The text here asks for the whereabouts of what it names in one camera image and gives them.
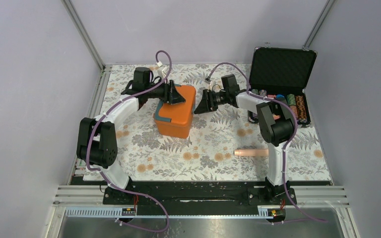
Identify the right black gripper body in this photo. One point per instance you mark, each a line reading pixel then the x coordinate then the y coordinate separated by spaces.
pixel 219 98

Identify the orange plastic medicine box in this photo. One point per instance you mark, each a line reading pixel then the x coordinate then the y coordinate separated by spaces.
pixel 175 120

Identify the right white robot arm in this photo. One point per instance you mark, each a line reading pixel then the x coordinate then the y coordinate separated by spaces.
pixel 276 121

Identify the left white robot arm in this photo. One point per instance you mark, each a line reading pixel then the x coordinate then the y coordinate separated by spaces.
pixel 97 142

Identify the floral tablecloth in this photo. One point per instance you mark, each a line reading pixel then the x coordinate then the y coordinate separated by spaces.
pixel 207 153

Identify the black foam-lined case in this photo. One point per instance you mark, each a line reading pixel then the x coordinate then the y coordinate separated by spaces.
pixel 281 71

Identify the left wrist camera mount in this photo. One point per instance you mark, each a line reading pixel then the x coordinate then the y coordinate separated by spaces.
pixel 162 69

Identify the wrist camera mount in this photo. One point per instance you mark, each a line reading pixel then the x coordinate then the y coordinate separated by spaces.
pixel 162 69
pixel 208 81

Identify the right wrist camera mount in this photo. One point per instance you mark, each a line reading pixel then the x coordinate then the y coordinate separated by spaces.
pixel 208 81

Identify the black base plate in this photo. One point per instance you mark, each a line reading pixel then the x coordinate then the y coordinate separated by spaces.
pixel 195 197

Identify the slotted cable duct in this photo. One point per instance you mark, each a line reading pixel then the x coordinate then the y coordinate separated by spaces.
pixel 129 212

